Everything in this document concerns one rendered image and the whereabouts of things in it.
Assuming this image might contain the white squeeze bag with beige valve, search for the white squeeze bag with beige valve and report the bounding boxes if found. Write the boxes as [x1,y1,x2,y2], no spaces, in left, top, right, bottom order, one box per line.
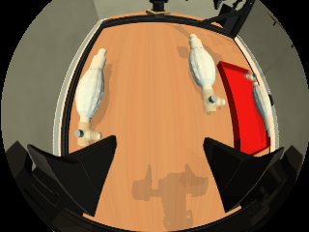
[74,48,107,146]

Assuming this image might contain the red tray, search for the red tray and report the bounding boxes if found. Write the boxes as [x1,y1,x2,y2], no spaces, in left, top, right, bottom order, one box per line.
[217,61,271,156]

